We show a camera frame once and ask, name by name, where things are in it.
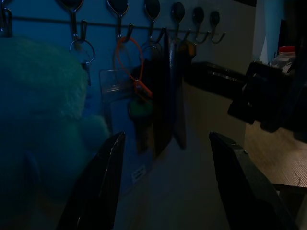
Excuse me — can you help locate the clear plastic tag holder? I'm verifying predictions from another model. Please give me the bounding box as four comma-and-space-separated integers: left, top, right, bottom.
99, 69, 154, 190

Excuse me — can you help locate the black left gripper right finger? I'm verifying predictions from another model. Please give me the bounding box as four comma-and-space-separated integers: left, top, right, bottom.
209, 131, 298, 230

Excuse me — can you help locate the green-headed key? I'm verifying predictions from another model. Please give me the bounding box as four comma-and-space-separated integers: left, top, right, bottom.
129, 97, 154, 154

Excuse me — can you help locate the wooden table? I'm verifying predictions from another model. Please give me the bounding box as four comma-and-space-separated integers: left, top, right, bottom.
244, 121, 307, 230

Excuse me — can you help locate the silver wall hook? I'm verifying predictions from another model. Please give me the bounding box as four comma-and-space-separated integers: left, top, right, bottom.
0, 6, 13, 38
143, 0, 167, 44
107, 0, 134, 40
171, 1, 192, 43
192, 6, 212, 43
57, 0, 88, 40
209, 11, 226, 44

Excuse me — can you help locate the silver key ring with key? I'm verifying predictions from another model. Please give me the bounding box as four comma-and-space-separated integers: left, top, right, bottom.
69, 39, 94, 86

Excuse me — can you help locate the silver hook rail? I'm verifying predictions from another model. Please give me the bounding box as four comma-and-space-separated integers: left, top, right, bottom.
11, 15, 218, 35

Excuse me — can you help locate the yellow key tag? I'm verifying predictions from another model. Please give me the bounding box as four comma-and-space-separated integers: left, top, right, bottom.
177, 40, 197, 58

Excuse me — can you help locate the black leather key fob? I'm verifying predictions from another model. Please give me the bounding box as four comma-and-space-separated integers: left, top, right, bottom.
130, 30, 187, 159

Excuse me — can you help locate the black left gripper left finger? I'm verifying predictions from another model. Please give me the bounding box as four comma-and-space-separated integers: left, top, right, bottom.
57, 131, 126, 230

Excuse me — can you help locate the orange loop strap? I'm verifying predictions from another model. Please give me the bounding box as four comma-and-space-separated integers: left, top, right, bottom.
113, 36, 154, 98

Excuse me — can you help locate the teal plush toy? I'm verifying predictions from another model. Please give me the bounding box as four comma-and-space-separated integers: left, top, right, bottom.
0, 35, 110, 204

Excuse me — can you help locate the clear container with red lid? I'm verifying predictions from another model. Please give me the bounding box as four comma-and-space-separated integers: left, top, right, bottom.
271, 46, 296, 74

